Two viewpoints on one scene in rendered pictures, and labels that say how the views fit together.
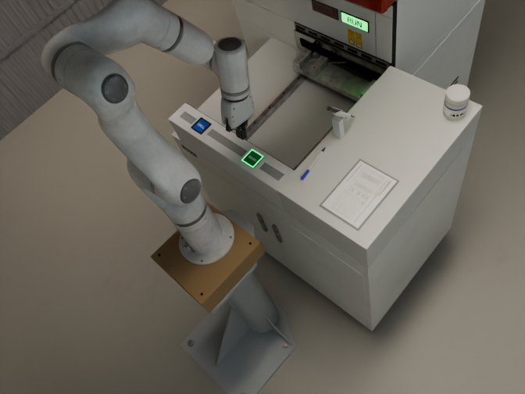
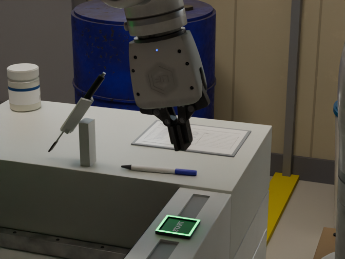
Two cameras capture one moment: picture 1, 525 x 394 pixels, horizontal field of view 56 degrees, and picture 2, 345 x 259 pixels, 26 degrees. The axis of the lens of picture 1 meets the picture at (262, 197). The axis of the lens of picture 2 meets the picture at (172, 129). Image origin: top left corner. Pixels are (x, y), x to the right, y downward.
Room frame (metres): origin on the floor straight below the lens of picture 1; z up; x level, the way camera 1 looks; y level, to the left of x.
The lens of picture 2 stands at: (1.72, 0.74, 1.50)
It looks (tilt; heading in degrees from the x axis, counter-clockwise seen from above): 20 degrees down; 227
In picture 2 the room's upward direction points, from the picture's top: straight up
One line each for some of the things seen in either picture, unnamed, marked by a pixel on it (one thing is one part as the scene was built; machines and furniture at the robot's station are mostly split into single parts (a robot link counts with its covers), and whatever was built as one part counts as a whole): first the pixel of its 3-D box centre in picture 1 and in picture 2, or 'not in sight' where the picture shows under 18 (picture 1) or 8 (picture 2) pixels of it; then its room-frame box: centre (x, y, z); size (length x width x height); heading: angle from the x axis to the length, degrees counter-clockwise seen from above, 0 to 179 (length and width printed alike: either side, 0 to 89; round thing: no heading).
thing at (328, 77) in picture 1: (334, 78); not in sight; (1.29, -0.43, 0.87); 0.36 x 0.08 x 0.03; 29
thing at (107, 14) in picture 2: not in sight; (145, 110); (-0.29, -1.61, 0.46); 0.61 x 0.61 x 0.92
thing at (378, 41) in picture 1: (302, 14); not in sight; (1.51, -0.41, 1.02); 0.81 x 0.03 x 0.40; 29
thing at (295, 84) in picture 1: (277, 102); not in sight; (1.31, -0.20, 0.84); 0.50 x 0.02 x 0.03; 119
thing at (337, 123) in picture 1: (341, 119); (78, 128); (0.97, -0.33, 1.03); 0.06 x 0.04 x 0.13; 119
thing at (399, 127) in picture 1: (380, 160); (105, 169); (0.85, -0.41, 0.89); 0.62 x 0.35 x 0.14; 119
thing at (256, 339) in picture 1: (224, 307); not in sight; (0.78, 0.32, 0.41); 0.51 x 0.44 x 0.82; 118
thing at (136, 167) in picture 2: (313, 162); (158, 169); (0.89, -0.20, 0.97); 0.14 x 0.01 x 0.01; 125
